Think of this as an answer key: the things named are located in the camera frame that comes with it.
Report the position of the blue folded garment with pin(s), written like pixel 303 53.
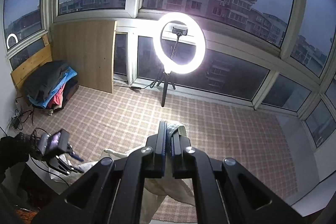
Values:
pixel 71 73

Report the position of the phone holder on gooseneck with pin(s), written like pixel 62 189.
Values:
pixel 179 30

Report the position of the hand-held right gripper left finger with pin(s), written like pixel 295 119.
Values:
pixel 164 150

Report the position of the light wooden board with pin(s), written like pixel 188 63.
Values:
pixel 84 56

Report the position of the wooden bench frame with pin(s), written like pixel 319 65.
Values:
pixel 29 66

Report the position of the black tripod stand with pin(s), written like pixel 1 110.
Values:
pixel 164 92

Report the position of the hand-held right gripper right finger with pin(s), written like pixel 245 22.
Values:
pixel 172 146

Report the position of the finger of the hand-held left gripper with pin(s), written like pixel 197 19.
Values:
pixel 63 167
pixel 76 155

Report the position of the plaid woven mat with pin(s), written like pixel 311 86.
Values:
pixel 223 121

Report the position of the dark cloth under pile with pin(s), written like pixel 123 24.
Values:
pixel 71 92

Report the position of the black folded garment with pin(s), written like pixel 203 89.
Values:
pixel 44 77

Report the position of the red folded garment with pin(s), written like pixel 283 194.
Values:
pixel 58 98

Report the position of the white pants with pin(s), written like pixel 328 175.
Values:
pixel 168 187

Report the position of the small wooden strip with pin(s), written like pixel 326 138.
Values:
pixel 46 40

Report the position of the person's left forearm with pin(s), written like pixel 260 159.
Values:
pixel 11 153

